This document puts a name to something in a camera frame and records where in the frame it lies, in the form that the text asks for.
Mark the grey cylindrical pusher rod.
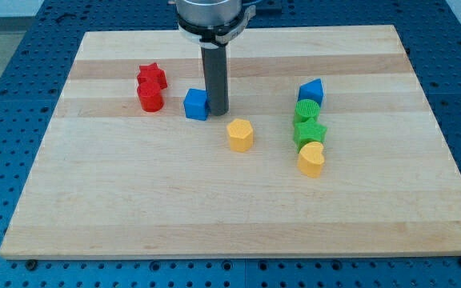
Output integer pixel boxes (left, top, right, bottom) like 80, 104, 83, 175
201, 47, 229, 116

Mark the blue cube block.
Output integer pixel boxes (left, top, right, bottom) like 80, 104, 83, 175
183, 88, 210, 121

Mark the red star block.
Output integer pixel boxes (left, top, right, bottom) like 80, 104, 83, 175
137, 62, 168, 90

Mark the red cylinder block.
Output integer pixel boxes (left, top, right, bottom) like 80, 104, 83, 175
137, 82, 164, 112

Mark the yellow hexagon block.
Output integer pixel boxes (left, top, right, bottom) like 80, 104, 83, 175
226, 118, 254, 152

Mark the blue pentagon block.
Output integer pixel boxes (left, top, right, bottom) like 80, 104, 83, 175
298, 78, 325, 106

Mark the green cylinder block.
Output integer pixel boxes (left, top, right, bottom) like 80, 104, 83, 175
293, 99, 320, 124

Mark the green star block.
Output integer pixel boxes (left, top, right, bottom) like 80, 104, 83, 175
293, 118, 327, 152

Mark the yellow heart block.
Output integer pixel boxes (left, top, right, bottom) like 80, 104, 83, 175
297, 142, 325, 178

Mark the wooden board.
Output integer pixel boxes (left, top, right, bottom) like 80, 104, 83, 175
0, 25, 461, 260

